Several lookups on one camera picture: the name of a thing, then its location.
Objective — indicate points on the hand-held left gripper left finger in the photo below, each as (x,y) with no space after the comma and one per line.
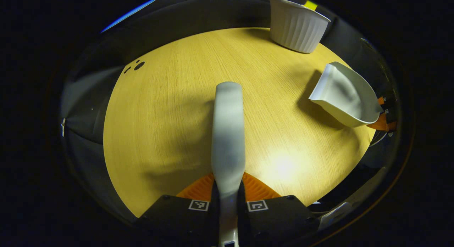
(177,218)

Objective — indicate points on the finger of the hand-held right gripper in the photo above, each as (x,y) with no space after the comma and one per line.
(387,102)
(383,123)

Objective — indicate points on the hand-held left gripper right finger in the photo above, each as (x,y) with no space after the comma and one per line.
(280,218)

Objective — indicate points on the grey plastic dustpan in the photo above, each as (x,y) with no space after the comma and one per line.
(347,98)

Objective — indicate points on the small grey broom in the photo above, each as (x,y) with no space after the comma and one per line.
(228,140)

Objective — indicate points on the white ribbed garbage bin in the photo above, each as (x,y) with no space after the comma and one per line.
(296,27)

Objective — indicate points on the white clip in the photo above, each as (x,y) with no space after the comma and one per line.
(63,126)

